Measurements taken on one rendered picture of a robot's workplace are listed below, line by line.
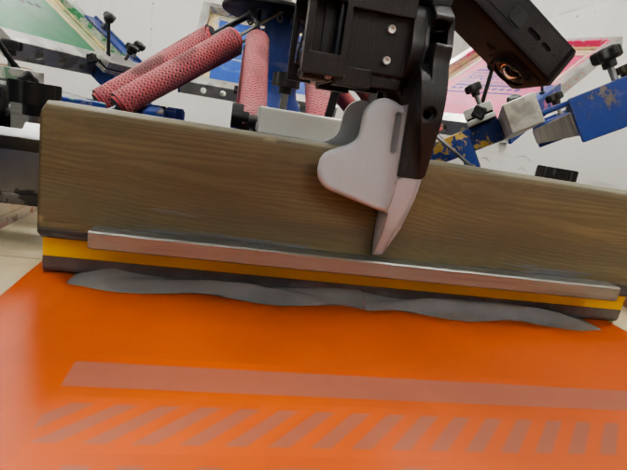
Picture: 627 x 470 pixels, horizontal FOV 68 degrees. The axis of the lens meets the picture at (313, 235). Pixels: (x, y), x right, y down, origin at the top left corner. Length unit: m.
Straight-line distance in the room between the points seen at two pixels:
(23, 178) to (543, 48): 0.34
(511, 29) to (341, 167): 0.13
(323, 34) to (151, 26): 4.35
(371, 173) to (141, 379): 0.16
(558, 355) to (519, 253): 0.07
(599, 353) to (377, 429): 0.19
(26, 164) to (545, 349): 0.36
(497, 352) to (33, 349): 0.24
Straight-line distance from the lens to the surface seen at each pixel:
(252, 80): 0.90
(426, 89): 0.26
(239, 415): 0.19
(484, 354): 0.29
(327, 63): 0.26
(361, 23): 0.27
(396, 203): 0.27
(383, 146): 0.27
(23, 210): 0.45
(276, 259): 0.28
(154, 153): 0.28
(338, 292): 0.31
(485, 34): 0.33
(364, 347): 0.26
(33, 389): 0.21
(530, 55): 0.32
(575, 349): 0.34
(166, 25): 4.59
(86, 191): 0.29
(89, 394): 0.20
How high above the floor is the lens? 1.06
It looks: 13 degrees down
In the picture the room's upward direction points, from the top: 9 degrees clockwise
